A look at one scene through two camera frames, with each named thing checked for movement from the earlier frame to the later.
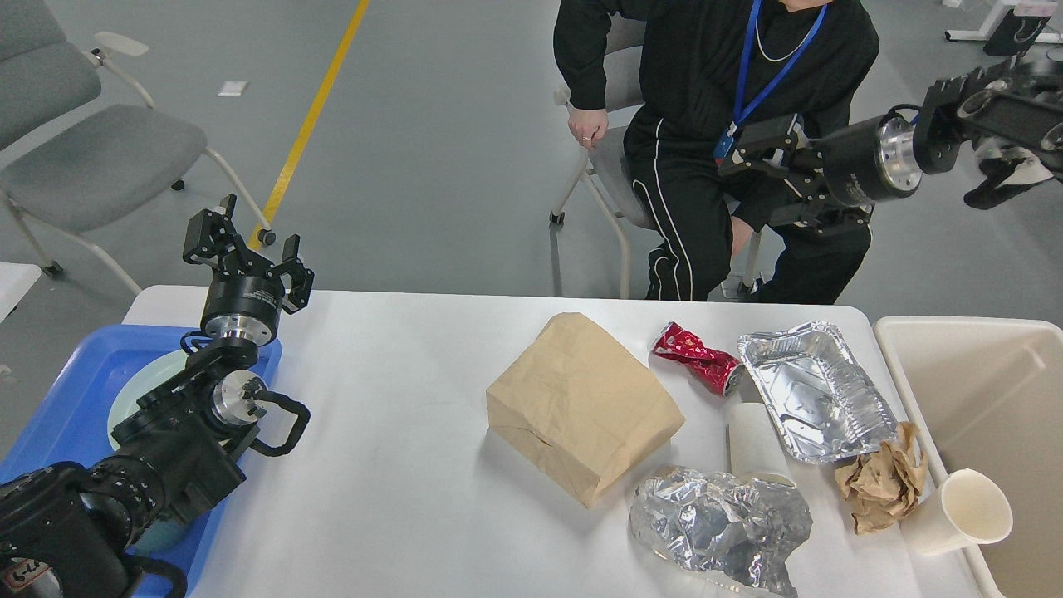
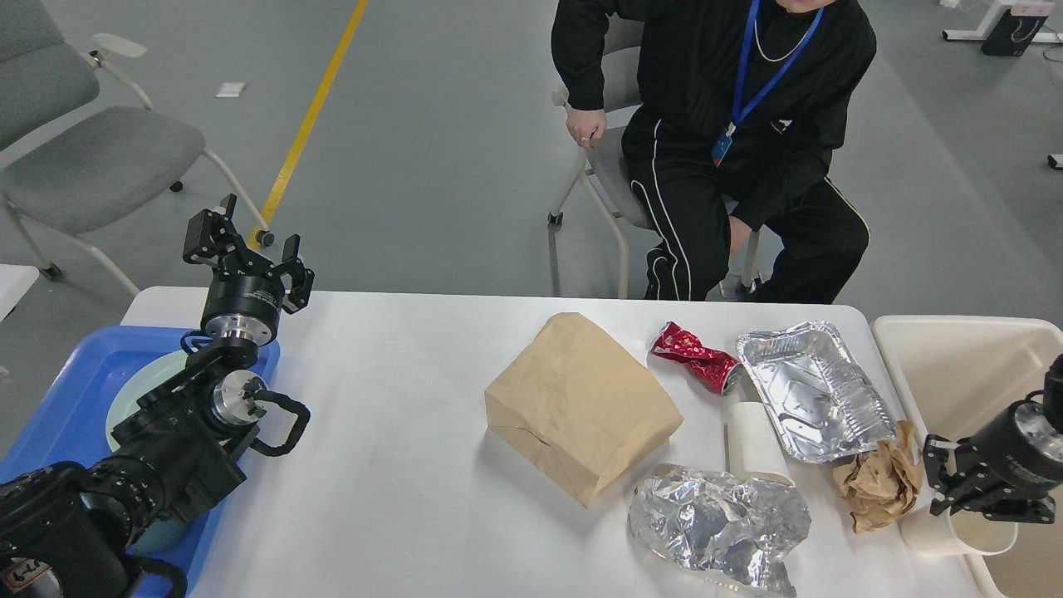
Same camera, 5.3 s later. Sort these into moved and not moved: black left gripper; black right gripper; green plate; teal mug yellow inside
Moved: black right gripper
Not moved: teal mug yellow inside; black left gripper; green plate
